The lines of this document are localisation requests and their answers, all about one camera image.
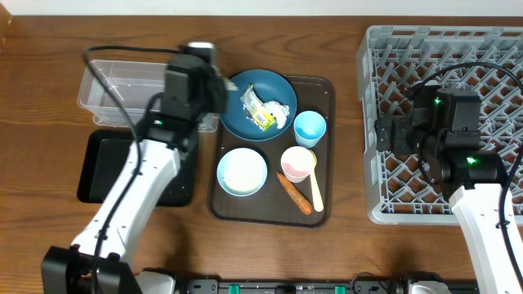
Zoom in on light blue rice bowl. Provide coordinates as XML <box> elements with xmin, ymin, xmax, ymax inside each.
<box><xmin>217</xmin><ymin>148</ymin><xmax>268</xmax><ymax>197</ymax></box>

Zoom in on dark blue plate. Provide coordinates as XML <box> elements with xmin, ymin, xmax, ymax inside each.
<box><xmin>220</xmin><ymin>69</ymin><xmax>297</xmax><ymax>141</ymax></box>

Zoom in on clear plastic bin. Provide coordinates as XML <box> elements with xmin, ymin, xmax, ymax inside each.
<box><xmin>77</xmin><ymin>59</ymin><xmax>220</xmax><ymax>133</ymax></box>

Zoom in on black tray bin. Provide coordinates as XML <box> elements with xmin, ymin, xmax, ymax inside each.
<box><xmin>77</xmin><ymin>129</ymin><xmax>199</xmax><ymax>207</ymax></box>

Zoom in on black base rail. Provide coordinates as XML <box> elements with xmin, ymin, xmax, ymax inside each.
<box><xmin>138</xmin><ymin>278</ymin><xmax>479</xmax><ymax>294</ymax></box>

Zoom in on grey dishwasher rack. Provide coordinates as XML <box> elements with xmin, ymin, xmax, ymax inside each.
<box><xmin>356</xmin><ymin>25</ymin><xmax>522</xmax><ymax>225</ymax></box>

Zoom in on cream plastic spoon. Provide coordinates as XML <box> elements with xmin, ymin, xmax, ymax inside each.
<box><xmin>310</xmin><ymin>150</ymin><xmax>324</xmax><ymax>212</ymax></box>

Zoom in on white tissue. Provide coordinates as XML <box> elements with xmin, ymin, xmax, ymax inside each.
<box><xmin>264</xmin><ymin>100</ymin><xmax>290</xmax><ymax>129</ymax></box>

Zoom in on light blue cup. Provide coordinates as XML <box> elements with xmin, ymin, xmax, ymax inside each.
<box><xmin>293</xmin><ymin>110</ymin><xmax>327</xmax><ymax>149</ymax></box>

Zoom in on dark brown serving tray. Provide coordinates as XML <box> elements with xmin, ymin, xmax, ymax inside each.
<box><xmin>208</xmin><ymin>75</ymin><xmax>335</xmax><ymax>228</ymax></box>

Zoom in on yellow green snack wrapper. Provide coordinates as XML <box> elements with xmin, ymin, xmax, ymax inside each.
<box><xmin>240</xmin><ymin>83</ymin><xmax>276</xmax><ymax>131</ymax></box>

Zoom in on orange carrot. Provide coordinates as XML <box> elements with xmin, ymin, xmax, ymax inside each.
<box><xmin>276</xmin><ymin>171</ymin><xmax>313</xmax><ymax>215</ymax></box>

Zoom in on pink cup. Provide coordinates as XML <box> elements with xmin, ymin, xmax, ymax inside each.
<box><xmin>280</xmin><ymin>146</ymin><xmax>315</xmax><ymax>183</ymax></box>

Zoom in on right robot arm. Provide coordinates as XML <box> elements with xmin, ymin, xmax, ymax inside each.
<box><xmin>374</xmin><ymin>82</ymin><xmax>522</xmax><ymax>293</ymax></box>

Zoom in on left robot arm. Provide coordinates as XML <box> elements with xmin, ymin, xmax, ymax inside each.
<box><xmin>41</xmin><ymin>42</ymin><xmax>231</xmax><ymax>293</ymax></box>

